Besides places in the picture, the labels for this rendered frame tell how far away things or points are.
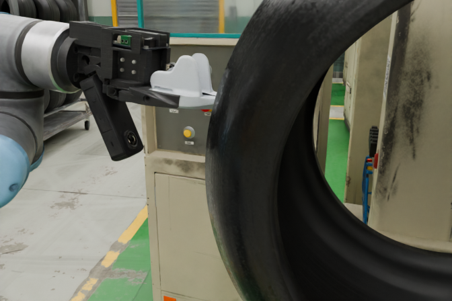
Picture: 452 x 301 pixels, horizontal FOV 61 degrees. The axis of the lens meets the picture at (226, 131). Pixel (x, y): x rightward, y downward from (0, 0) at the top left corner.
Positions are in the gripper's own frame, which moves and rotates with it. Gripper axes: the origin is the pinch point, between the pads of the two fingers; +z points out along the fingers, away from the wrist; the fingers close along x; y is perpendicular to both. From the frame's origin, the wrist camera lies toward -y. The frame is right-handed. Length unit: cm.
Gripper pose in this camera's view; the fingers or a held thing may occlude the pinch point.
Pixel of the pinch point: (217, 105)
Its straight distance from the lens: 45.1
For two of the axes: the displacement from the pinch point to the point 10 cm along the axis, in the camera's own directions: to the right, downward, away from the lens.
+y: 1.2, -9.4, -3.2
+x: 3.3, -2.6, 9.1
